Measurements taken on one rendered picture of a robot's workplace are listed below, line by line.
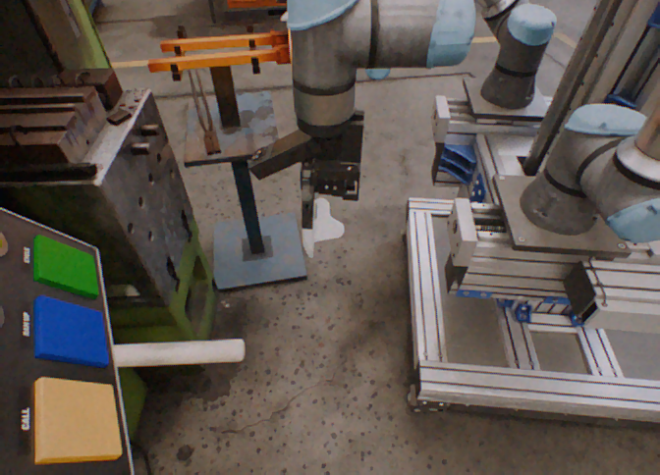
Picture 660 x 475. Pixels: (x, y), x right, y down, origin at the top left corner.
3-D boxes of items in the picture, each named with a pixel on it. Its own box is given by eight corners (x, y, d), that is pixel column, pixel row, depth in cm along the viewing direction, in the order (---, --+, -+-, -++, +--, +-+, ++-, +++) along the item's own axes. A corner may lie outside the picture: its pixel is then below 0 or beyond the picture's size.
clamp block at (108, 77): (125, 91, 98) (114, 67, 93) (113, 109, 92) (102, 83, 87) (77, 93, 97) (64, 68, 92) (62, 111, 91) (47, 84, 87)
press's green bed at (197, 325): (221, 290, 166) (192, 211, 132) (206, 375, 140) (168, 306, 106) (90, 294, 164) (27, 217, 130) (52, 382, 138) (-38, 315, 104)
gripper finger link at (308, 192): (311, 232, 53) (314, 166, 51) (300, 231, 53) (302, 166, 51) (314, 225, 57) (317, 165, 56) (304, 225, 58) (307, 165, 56)
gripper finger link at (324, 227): (341, 265, 55) (346, 200, 53) (300, 262, 55) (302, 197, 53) (342, 259, 58) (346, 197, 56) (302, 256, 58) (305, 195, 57)
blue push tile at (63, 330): (103, 311, 47) (39, 293, 41) (110, 363, 43) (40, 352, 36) (92, 320, 47) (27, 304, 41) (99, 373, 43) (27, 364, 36)
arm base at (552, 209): (580, 187, 87) (603, 151, 80) (606, 237, 77) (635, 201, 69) (512, 184, 88) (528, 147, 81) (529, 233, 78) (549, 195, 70)
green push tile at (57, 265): (94, 254, 53) (37, 232, 47) (100, 295, 49) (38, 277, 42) (85, 263, 53) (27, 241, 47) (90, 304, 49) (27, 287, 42)
